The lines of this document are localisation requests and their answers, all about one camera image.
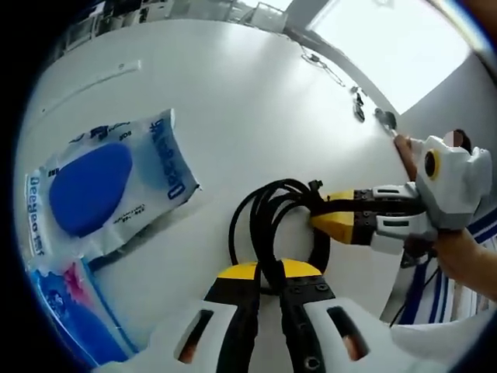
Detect blue tissue pack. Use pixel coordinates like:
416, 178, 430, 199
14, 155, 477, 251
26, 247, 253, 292
27, 258, 141, 368

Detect person's white coat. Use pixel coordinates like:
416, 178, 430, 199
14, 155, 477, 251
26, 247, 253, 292
388, 306, 497, 373

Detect small dark gadget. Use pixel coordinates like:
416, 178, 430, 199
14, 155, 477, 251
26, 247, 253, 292
374, 107, 398, 133

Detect wet wipes pack blue lid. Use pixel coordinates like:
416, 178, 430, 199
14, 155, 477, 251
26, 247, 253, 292
23, 107, 203, 270

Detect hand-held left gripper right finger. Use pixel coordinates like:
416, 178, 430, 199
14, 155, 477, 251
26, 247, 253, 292
277, 257, 394, 373

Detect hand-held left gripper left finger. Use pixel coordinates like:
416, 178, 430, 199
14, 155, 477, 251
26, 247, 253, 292
145, 262, 260, 373

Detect white table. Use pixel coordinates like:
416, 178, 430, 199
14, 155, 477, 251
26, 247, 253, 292
14, 17, 422, 373

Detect blue white striped banner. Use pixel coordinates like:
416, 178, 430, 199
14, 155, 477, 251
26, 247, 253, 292
401, 219, 497, 326

